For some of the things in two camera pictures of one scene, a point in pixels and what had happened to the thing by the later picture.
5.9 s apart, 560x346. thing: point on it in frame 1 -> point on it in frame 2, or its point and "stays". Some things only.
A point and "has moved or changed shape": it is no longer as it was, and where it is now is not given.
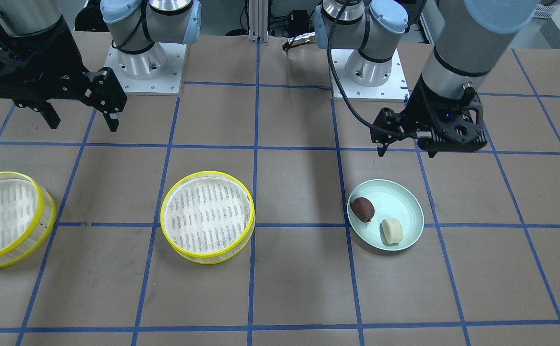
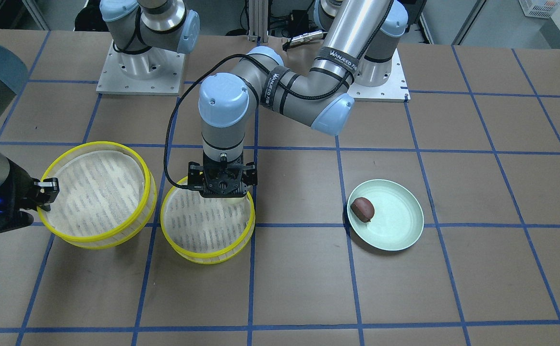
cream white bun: [391, 231] -> [243, 202]
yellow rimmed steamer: [13, 216] has moved or changed shape
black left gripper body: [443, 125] -> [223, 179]
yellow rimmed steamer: [208, 217] stays
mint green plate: [391, 200] stays
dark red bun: [362, 209] stays
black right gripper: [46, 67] -> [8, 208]
